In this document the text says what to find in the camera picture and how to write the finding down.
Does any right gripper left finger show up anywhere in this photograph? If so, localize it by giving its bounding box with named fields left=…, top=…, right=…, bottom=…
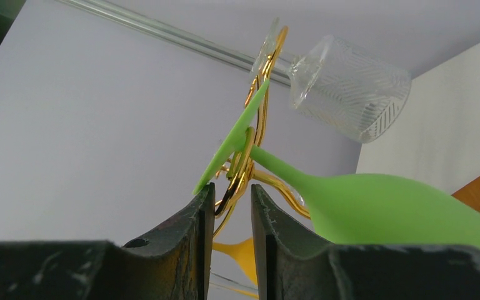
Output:
left=0, top=184, right=215, bottom=299

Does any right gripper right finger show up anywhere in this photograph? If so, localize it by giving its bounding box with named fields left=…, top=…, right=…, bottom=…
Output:
left=251, top=184, right=480, bottom=299

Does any orange plastic goblet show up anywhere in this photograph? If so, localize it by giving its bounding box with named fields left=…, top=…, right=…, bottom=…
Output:
left=212, top=237, right=258, bottom=286

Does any green plastic goblet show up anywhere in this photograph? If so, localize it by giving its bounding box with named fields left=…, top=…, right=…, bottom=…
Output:
left=192, top=77, right=480, bottom=276

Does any gold wire wine glass rack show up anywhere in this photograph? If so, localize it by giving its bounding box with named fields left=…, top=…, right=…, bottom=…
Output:
left=198, top=26, right=311, bottom=220

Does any clear short wine glass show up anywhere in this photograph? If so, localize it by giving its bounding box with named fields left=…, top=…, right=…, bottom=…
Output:
left=274, top=35, right=412, bottom=143

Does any clear stemmed wine glass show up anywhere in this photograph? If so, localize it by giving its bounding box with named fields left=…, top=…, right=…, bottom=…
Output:
left=209, top=271, right=259, bottom=298

